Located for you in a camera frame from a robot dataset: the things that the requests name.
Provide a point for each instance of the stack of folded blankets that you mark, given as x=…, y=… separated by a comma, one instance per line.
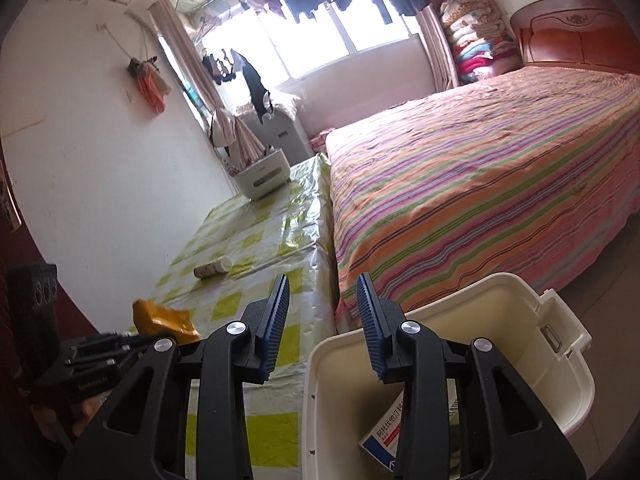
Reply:
x=475, y=40

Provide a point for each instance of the striped curtain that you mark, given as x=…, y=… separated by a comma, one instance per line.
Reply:
x=437, y=50

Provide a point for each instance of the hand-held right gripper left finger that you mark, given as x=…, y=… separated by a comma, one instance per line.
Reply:
x=274, y=330

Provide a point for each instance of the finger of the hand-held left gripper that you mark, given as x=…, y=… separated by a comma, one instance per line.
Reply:
x=100, y=361
x=107, y=341

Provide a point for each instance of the white desktop organizer box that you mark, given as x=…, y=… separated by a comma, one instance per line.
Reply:
x=262, y=175

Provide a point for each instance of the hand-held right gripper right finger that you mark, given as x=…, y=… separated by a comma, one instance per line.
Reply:
x=372, y=330

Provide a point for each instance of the white air cooler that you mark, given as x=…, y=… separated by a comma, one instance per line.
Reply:
x=280, y=132

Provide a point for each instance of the pink curtain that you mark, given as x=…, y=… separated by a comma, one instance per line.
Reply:
x=185, y=60

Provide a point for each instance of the small bottle with white cap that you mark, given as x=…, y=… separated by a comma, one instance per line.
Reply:
x=212, y=267

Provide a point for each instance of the wooden headboard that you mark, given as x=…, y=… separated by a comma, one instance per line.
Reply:
x=575, y=35

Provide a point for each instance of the white plastic bin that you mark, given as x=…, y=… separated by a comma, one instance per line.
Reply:
x=510, y=320

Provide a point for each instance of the orange hanging cloth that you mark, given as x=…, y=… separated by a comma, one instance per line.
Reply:
x=150, y=90

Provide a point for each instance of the white and blue medicine box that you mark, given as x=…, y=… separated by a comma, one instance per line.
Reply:
x=382, y=435

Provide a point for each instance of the black hanging garment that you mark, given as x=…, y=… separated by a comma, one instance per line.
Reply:
x=255, y=85

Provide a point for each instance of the window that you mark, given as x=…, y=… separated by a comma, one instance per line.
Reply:
x=310, y=45

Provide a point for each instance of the small hanging laundry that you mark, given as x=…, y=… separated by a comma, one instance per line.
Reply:
x=220, y=67

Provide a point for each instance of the bed with striped sheet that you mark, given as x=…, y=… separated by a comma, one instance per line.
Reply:
x=475, y=185

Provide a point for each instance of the yellow checkered plastic tablecloth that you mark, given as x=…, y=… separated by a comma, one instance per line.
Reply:
x=240, y=240

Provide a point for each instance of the orange plastic bag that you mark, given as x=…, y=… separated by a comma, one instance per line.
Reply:
x=160, y=317

